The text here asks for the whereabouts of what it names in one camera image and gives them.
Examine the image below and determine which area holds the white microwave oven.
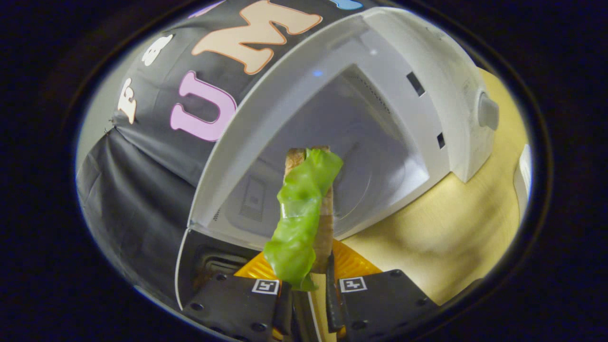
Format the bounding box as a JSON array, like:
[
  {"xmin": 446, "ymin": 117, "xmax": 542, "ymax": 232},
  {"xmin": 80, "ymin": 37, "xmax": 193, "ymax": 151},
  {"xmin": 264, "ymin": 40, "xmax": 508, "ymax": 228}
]
[{"xmin": 175, "ymin": 7, "xmax": 499, "ymax": 312}]

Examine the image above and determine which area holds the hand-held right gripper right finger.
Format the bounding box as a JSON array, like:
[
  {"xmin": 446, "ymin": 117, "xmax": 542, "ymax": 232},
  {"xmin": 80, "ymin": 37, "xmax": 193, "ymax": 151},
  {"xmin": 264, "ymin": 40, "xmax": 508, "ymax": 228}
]
[{"xmin": 324, "ymin": 239, "xmax": 440, "ymax": 342}]

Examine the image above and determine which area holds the black backdrop cloth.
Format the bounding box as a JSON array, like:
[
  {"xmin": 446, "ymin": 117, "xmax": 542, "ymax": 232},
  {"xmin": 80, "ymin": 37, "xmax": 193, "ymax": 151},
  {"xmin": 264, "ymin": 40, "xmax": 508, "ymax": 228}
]
[{"xmin": 76, "ymin": 0, "xmax": 376, "ymax": 304}]

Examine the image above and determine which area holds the sandwich with green lettuce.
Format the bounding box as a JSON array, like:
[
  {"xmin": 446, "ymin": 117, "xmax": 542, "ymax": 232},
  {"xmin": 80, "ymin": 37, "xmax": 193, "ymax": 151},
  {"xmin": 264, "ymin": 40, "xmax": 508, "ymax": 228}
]
[{"xmin": 264, "ymin": 146, "xmax": 343, "ymax": 292}]

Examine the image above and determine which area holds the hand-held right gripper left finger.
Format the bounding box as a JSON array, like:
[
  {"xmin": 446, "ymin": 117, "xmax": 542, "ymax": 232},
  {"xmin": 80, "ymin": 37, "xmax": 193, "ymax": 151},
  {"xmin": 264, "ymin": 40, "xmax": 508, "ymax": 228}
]
[{"xmin": 182, "ymin": 251, "xmax": 294, "ymax": 342}]

